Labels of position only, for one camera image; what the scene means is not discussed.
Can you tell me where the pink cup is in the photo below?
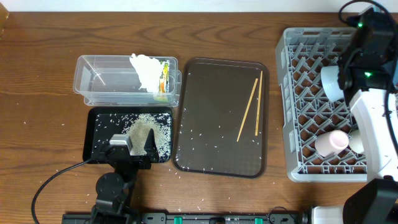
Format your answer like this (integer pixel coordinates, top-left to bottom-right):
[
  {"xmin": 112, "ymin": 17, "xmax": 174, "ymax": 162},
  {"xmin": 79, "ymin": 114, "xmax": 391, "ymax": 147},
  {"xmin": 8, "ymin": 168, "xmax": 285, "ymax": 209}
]
[{"xmin": 315, "ymin": 130, "xmax": 349, "ymax": 157}]

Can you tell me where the light blue bowl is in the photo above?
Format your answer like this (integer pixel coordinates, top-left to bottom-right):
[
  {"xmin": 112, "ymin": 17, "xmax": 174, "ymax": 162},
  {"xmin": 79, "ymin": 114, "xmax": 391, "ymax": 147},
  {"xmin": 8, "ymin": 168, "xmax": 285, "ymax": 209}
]
[{"xmin": 320, "ymin": 65, "xmax": 344, "ymax": 102}]

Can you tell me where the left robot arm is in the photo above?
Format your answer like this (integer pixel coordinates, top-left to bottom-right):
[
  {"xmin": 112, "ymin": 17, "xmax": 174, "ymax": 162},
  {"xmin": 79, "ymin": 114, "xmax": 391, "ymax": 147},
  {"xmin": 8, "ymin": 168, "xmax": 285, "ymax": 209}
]
[{"xmin": 88, "ymin": 129, "xmax": 160, "ymax": 224}]

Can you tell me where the black waste tray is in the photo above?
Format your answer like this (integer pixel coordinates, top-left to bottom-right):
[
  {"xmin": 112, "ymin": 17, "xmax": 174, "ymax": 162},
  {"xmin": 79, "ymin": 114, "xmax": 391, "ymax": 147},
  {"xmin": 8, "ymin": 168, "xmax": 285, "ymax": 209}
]
[{"xmin": 82, "ymin": 106, "xmax": 173, "ymax": 161}]

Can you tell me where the clear plastic bin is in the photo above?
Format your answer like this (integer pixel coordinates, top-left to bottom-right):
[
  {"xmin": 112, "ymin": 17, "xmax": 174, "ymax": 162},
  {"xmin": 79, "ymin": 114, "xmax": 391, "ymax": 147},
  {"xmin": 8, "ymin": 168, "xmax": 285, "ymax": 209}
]
[{"xmin": 73, "ymin": 55, "xmax": 182, "ymax": 107}]

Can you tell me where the wooden chopstick right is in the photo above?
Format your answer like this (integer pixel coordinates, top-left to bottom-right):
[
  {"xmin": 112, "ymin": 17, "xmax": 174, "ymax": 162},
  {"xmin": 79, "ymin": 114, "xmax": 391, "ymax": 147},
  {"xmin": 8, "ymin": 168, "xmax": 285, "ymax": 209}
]
[{"xmin": 255, "ymin": 71, "xmax": 263, "ymax": 136}]

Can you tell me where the wooden chopstick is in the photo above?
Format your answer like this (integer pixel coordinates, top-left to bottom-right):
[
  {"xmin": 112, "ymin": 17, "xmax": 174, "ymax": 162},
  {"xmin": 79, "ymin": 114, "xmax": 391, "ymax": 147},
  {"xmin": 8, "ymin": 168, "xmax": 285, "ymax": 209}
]
[
  {"xmin": 255, "ymin": 71, "xmax": 263, "ymax": 136},
  {"xmin": 236, "ymin": 78, "xmax": 259, "ymax": 142}
]

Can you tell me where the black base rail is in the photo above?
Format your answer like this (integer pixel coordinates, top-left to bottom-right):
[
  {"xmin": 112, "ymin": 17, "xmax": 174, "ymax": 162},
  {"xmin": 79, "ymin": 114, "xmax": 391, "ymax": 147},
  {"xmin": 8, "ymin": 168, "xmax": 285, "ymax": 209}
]
[{"xmin": 62, "ymin": 207, "xmax": 309, "ymax": 224}]

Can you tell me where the yellow snack wrapper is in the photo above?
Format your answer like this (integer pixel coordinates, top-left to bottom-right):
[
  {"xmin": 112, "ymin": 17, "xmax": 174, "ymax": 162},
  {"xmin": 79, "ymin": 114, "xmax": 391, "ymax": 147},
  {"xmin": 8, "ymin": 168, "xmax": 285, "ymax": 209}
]
[{"xmin": 154, "ymin": 60, "xmax": 170, "ymax": 102}]

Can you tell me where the wooden chopstick left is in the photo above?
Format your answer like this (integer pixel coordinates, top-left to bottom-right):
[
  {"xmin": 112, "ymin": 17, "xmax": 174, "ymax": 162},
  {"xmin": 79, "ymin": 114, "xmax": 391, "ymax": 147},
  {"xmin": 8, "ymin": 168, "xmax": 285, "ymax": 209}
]
[{"xmin": 236, "ymin": 78, "xmax": 259, "ymax": 142}]

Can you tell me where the pile of rice grains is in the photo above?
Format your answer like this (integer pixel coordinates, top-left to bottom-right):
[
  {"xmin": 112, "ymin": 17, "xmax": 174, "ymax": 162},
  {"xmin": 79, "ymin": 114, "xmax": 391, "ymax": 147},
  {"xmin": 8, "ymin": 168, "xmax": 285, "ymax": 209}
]
[{"xmin": 93, "ymin": 112, "xmax": 172, "ymax": 158}]

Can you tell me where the white tissue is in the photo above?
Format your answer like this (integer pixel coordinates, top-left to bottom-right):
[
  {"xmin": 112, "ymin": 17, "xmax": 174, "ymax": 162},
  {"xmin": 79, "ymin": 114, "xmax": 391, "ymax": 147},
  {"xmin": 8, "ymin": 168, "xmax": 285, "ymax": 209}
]
[{"xmin": 129, "ymin": 54, "xmax": 166, "ymax": 93}]

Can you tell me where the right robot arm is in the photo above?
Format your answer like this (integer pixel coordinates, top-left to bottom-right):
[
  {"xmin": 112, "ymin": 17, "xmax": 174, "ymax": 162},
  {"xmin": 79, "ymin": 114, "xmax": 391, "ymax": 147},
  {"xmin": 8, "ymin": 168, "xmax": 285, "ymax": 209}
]
[{"xmin": 300, "ymin": 1, "xmax": 397, "ymax": 223}]

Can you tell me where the white green cup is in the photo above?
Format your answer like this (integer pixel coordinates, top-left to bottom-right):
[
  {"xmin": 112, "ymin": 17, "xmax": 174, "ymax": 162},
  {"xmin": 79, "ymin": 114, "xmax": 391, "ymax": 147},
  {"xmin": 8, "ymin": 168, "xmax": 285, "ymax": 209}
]
[{"xmin": 349, "ymin": 129, "xmax": 364, "ymax": 154}]

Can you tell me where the grey dishwasher rack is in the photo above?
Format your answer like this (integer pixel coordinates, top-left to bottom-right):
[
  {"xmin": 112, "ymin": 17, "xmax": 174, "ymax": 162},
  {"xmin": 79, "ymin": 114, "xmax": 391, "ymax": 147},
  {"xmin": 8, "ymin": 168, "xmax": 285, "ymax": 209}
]
[{"xmin": 275, "ymin": 27, "xmax": 368, "ymax": 182}]

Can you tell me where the brown plastic tray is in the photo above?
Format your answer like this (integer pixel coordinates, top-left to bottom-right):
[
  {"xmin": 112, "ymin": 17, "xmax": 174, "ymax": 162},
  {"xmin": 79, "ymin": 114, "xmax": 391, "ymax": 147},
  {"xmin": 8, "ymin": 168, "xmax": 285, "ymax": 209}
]
[{"xmin": 172, "ymin": 58, "xmax": 269, "ymax": 179}]

